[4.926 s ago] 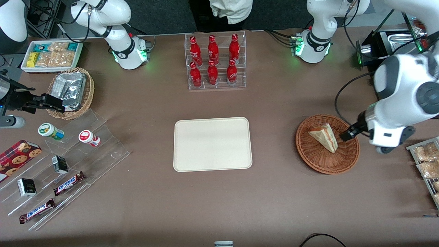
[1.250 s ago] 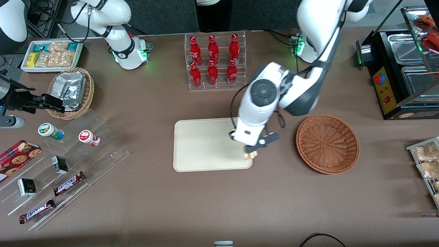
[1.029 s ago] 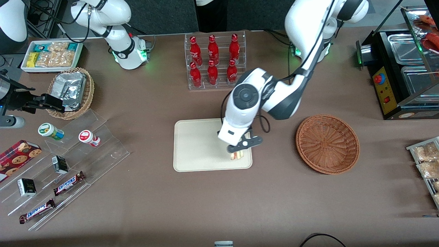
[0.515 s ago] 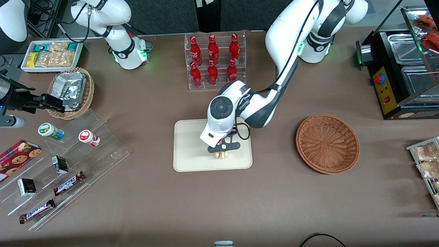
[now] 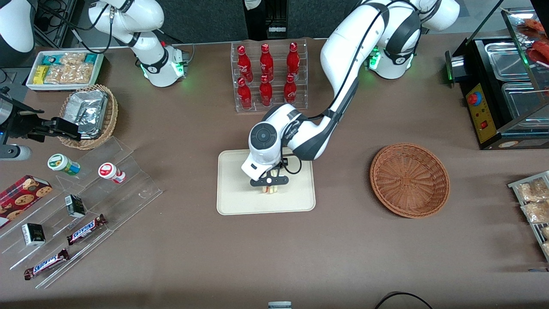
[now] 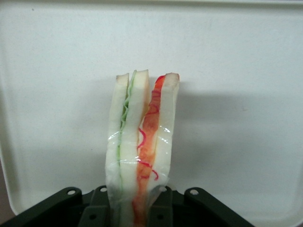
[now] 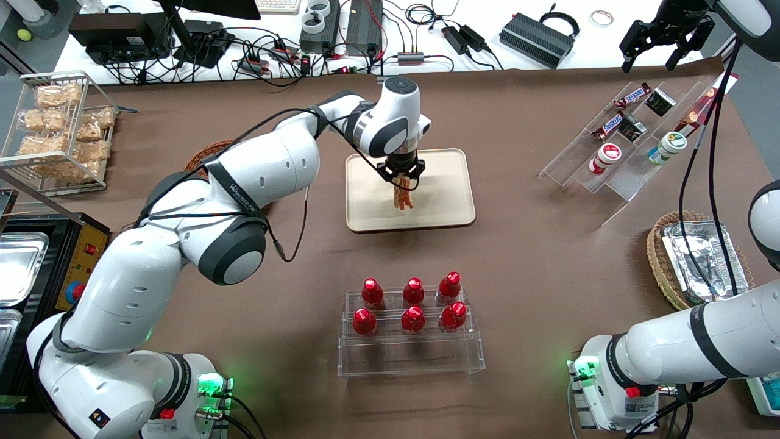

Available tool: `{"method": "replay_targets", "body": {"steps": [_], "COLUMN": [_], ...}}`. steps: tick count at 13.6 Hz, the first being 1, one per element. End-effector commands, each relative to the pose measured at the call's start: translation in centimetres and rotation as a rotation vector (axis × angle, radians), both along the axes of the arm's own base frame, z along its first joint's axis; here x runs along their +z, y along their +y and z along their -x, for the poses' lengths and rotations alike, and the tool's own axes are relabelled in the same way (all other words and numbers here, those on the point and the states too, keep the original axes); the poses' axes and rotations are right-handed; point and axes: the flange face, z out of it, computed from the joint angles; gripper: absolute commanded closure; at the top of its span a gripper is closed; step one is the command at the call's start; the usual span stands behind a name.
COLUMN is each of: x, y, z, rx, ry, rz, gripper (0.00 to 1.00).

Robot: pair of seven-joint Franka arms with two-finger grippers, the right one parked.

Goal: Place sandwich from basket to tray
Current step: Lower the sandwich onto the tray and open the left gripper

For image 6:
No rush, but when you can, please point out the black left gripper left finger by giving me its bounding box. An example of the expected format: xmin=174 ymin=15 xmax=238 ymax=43
xmin=0 ymin=185 xmax=115 ymax=227

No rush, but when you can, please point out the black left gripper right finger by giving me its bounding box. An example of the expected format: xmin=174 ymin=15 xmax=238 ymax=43
xmin=147 ymin=186 xmax=256 ymax=227

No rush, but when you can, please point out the plastic sandwich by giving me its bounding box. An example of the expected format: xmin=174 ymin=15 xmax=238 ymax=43
xmin=105 ymin=69 xmax=180 ymax=227

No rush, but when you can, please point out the cream plastic tray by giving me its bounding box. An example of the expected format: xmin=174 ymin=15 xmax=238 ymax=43
xmin=0 ymin=0 xmax=303 ymax=227

